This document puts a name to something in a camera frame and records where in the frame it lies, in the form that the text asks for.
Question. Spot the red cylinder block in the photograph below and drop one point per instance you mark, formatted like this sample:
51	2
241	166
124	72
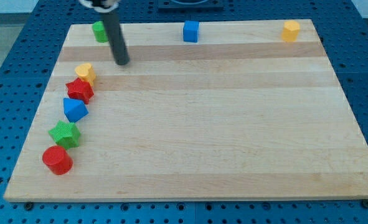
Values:
57	160

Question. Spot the green cylinder block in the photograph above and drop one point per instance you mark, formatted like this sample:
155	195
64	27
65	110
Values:
99	32

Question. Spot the wooden board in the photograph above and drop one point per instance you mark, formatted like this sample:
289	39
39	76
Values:
238	115

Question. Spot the green star block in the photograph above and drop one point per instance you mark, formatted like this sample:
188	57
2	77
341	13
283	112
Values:
65	134

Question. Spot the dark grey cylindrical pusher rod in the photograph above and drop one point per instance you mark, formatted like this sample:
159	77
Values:
111	23

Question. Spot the blue cube block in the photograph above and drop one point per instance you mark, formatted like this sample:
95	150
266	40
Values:
190	31

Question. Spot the yellow hexagon block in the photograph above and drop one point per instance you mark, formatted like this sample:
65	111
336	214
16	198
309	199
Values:
290	31

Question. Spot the blue triangle block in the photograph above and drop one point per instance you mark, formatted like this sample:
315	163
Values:
74	109

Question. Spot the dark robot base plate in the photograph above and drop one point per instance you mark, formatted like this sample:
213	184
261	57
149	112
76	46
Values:
169	5

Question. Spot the yellow heart block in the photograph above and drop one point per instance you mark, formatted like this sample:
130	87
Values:
86	73

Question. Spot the red star block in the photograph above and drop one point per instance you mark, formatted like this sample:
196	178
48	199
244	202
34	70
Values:
80	90

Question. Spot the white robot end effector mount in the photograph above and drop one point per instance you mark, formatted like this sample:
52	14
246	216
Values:
101	6

